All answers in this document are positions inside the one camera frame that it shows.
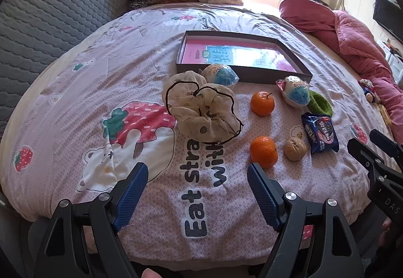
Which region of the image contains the blue toy egg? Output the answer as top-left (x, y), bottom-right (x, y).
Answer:
top-left (276, 75), bottom-right (311, 108)
top-left (200, 63), bottom-right (240, 87)

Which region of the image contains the green fuzzy scrunchie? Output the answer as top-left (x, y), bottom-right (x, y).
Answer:
top-left (305, 89), bottom-right (333, 117)

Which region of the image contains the cream bed sheet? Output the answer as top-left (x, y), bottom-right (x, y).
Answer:
top-left (302, 31), bottom-right (394, 128)

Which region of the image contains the white cabinet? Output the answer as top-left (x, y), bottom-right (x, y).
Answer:
top-left (376, 41), bottom-right (403, 84)

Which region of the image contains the cream scrunchie with black trim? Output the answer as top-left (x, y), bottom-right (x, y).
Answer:
top-left (162, 70), bottom-right (244, 145)

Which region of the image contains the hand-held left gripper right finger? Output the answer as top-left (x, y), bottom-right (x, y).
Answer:
top-left (246, 162), bottom-right (366, 278)

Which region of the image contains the grey cardboard box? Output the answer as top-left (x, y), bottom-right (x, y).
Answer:
top-left (176, 30), bottom-right (313, 86)

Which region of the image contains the blue cookie packet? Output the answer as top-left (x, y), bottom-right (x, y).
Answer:
top-left (300, 112), bottom-right (340, 155)

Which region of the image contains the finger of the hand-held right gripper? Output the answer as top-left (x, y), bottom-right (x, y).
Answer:
top-left (347, 138), bottom-right (385, 184)
top-left (370, 129), bottom-right (403, 161)

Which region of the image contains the yellow packet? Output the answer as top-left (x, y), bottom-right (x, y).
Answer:
top-left (379, 104), bottom-right (392, 124)

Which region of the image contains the pink book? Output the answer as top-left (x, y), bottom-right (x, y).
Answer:
top-left (184, 38), bottom-right (298, 73)

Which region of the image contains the black television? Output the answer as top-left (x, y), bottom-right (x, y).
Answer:
top-left (373, 0), bottom-right (403, 46)

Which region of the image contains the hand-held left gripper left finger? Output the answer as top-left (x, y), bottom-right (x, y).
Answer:
top-left (31, 162), bottom-right (149, 278)

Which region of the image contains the orange tangerine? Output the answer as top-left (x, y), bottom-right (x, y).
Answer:
top-left (250, 135), bottom-right (278, 169)

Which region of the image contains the walnut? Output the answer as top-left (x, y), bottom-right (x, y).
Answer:
top-left (284, 137), bottom-right (307, 162)

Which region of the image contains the person's right hand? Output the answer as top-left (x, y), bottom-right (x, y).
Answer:
top-left (379, 218), bottom-right (394, 249)

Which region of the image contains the grey quilted headboard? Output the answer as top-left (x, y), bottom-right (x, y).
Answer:
top-left (0, 0), bottom-right (133, 140)

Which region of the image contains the tangerine with stem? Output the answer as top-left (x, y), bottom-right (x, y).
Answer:
top-left (250, 91), bottom-right (275, 117)

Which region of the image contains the pink quilt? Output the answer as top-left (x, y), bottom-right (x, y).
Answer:
top-left (279, 0), bottom-right (403, 137)

